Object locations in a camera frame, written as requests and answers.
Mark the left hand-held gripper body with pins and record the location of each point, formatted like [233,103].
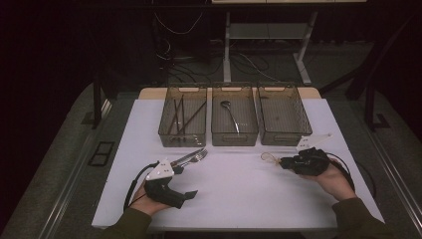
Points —
[164,194]

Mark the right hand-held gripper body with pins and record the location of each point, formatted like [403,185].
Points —
[308,162]

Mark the black stand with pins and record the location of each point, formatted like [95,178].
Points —
[371,106]
[97,103]

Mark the person's right hand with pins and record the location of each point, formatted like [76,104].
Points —
[335,182]

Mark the clear brown plastic bin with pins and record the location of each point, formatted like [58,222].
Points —
[245,116]
[282,116]
[195,122]

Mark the metal floor rail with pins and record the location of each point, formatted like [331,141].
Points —
[394,172]
[71,176]

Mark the person's left hand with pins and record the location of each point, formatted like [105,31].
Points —
[147,205]

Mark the metal spoon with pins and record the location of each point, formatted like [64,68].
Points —
[226,104]

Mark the grey metal desk frame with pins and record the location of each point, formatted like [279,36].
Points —
[227,49]

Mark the metal fork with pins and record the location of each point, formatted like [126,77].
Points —
[192,154]
[200,155]

